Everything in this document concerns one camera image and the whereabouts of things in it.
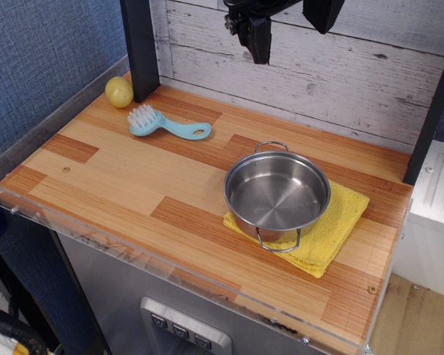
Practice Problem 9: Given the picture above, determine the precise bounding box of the black right vertical post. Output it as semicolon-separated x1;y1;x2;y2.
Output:
403;69;444;186

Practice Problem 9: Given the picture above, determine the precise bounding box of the black left vertical post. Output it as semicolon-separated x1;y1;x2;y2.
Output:
120;0;160;103

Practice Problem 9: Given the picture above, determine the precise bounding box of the silver button control panel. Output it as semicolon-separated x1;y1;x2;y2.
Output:
140;297;232;354

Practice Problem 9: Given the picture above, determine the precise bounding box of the yellow folded cloth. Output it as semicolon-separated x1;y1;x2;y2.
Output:
223;179;371;280

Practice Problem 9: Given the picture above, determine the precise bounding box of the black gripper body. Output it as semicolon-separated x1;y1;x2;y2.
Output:
223;0;300;36

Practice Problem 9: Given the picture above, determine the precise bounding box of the stainless steel pot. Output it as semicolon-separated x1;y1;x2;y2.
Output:
223;141;332;253

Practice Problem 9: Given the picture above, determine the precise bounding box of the light blue dish brush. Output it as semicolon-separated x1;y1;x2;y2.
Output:
127;104;212;141

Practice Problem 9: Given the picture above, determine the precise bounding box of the yellow potato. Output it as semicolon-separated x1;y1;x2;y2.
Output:
104;76;134;108

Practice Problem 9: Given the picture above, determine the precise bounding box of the white side appliance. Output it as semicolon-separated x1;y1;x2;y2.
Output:
392;141;444;295

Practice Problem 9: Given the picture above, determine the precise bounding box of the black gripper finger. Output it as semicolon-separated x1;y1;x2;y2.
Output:
238;17;272;64
303;0;345;34

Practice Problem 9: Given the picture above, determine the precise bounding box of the black vertical post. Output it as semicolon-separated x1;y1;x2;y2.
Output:
403;69;444;186
120;0;160;103

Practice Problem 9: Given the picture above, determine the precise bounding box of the stainless steel cabinet front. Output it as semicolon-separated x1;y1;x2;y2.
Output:
56;234;337;354

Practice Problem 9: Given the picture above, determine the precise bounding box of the clear acrylic guard rail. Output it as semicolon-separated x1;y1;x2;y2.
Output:
0;59;412;354

